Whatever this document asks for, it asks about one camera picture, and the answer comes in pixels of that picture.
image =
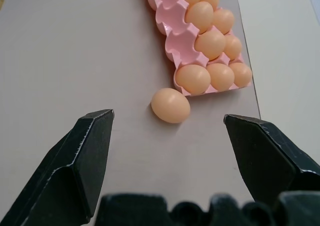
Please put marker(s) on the pink plastic egg tray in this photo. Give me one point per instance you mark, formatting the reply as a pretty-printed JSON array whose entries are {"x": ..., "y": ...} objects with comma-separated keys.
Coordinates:
[{"x": 176, "y": 34}]

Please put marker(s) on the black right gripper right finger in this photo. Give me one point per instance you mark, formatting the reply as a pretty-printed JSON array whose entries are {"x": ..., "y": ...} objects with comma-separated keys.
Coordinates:
[{"x": 265, "y": 156}]

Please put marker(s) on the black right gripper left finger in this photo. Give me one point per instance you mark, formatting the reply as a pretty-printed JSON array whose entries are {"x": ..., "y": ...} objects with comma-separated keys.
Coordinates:
[{"x": 75, "y": 166}]

